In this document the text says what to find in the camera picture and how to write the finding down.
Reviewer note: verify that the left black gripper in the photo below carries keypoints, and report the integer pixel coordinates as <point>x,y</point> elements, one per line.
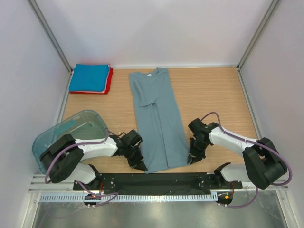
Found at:
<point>135,162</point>

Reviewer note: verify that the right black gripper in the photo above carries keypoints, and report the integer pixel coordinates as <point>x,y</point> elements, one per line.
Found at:
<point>199,155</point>

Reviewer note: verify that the grey-blue t shirt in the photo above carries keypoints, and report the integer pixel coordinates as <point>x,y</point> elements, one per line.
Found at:
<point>158,121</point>

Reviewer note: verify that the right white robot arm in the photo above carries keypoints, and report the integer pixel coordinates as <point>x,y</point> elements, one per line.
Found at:
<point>262,165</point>

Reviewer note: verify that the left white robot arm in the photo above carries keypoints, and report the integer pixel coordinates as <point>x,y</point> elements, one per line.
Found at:
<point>63,159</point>

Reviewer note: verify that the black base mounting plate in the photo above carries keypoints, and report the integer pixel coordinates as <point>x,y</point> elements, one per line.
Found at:
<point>158,184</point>

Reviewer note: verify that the translucent teal plastic basket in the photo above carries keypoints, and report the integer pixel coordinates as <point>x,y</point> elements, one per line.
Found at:
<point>84,125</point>

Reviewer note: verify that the folded red t shirt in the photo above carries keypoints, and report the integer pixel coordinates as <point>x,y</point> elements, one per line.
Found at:
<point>104,92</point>

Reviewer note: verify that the folded blue t shirt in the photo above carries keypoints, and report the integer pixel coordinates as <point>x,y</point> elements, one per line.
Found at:
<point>89,78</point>

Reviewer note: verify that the slotted grey cable duct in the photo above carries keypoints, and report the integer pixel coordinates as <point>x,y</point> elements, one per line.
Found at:
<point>85,198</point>

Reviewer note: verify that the right aluminium frame post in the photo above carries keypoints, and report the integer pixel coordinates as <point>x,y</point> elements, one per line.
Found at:
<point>274,4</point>

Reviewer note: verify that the aluminium frame post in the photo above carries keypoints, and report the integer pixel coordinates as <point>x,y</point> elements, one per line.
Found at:
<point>274,4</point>
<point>42,20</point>

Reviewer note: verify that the left aluminium frame post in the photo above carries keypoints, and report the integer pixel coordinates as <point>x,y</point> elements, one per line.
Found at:
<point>42,20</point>

